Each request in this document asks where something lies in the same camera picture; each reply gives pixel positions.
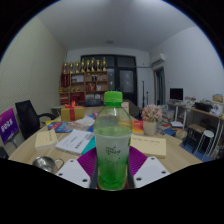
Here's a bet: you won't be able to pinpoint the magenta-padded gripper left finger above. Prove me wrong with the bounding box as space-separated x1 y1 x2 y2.
54 146 98 189

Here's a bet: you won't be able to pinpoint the teal book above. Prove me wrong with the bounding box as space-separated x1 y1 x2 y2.
80 134 98 156

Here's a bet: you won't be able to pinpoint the purple sign on easel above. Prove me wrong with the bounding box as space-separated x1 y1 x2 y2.
0 107 20 148

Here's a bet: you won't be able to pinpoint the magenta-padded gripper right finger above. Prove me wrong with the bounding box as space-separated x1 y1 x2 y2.
128 145 171 189

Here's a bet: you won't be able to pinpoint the white round stool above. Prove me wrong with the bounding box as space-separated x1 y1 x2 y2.
193 129 215 158

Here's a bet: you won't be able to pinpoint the tan upright box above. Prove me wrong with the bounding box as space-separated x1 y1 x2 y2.
120 101 131 115

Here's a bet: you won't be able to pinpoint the yellow gift box red ribbon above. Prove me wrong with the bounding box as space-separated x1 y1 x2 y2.
60 100 86 123

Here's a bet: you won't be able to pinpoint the green drink bottle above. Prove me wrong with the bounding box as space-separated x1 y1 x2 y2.
93 90 133 191

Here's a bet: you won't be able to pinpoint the black computer monitor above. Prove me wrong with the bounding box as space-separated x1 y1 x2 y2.
169 87 184 102

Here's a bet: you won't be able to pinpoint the wooden shelf unit with trophies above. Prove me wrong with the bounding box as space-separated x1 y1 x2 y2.
59 57 110 107

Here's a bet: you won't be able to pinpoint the pale yellow book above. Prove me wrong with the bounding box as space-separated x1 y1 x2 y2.
129 133 168 160

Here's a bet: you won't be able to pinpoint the black office chair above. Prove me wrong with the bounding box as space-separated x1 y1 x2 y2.
14 99 58 141

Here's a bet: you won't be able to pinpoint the white printed booklet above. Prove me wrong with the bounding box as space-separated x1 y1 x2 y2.
54 128 95 156

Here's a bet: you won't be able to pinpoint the pink flowers in white pot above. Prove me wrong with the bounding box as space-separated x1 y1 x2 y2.
141 103 164 137

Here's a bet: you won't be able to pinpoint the small metal cup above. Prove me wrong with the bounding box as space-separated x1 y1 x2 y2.
31 155 65 174

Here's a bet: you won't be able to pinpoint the white wall air conditioner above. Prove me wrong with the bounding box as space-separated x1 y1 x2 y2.
149 53 167 67

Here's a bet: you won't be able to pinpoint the blue and red book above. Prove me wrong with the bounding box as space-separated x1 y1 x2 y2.
47 121 74 134

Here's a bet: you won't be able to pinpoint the orange book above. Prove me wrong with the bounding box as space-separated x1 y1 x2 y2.
131 120 145 135

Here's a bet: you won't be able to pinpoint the dark glass door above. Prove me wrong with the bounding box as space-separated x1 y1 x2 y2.
80 54 139 106

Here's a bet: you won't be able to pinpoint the white paper stack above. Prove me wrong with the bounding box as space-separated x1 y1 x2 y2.
70 115 96 132

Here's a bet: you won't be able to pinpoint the wooden side desk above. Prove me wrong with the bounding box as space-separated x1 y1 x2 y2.
167 99 224 158

